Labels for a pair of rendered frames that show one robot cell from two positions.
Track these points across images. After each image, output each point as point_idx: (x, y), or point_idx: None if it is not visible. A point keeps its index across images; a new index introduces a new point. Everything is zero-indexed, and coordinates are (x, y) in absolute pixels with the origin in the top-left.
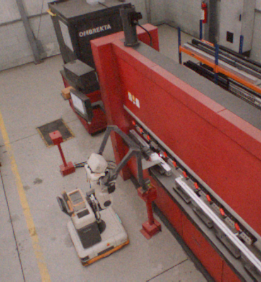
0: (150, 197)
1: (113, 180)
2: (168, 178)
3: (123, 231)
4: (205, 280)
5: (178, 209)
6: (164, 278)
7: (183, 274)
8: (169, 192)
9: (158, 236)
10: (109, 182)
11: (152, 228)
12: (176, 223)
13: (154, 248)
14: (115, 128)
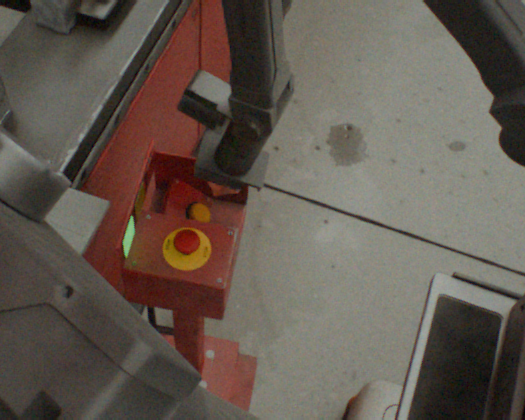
0: (209, 186)
1: (445, 288)
2: (32, 99)
3: (378, 398)
4: None
5: (187, 32)
6: (350, 191)
7: (287, 152)
8: (149, 42)
9: (209, 327)
10: (501, 300)
11: (214, 342)
12: (179, 143)
13: (274, 301)
14: None
